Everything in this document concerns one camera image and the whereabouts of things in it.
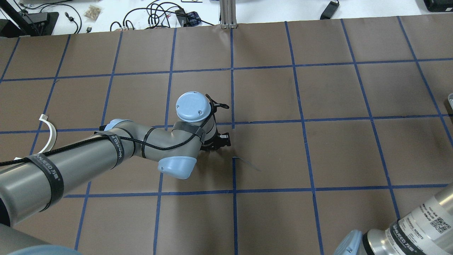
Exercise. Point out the black power adapter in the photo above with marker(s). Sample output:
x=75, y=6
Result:
x=330, y=10

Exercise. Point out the aluminium frame post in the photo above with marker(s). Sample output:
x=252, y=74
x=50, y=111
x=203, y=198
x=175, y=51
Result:
x=228, y=14

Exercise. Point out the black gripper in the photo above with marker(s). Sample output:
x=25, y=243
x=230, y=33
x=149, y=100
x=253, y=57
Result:
x=216, y=142

